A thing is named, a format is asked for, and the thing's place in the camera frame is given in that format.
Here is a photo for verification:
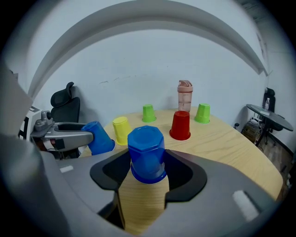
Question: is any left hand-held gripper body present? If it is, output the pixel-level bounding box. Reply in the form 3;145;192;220
18;105;56;142

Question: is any green paper cup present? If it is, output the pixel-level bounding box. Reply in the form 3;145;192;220
194;103;211;124
142;104;157;123

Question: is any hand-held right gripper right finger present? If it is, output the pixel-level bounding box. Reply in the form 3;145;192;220
141;149;281;237

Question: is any red paper cup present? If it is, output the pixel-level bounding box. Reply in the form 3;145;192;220
169;110;191;141

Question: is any round black marble table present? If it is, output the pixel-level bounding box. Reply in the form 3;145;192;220
246;104;294;146

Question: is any pink water bottle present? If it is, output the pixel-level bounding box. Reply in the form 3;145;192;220
177;80;193;113

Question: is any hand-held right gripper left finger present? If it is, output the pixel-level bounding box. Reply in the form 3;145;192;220
40;148;133;237

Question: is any yellow paper cup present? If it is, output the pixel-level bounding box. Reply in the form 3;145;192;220
112;116;133;146

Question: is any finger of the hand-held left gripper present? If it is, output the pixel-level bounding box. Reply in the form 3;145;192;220
43;130;94;152
53;122;88;132

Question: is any black office chair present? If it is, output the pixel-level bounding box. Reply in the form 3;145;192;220
50;81;81;159
262;87;276;107

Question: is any blue paper cup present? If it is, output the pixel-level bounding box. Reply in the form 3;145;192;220
80;120;116;156
127;125;167;184

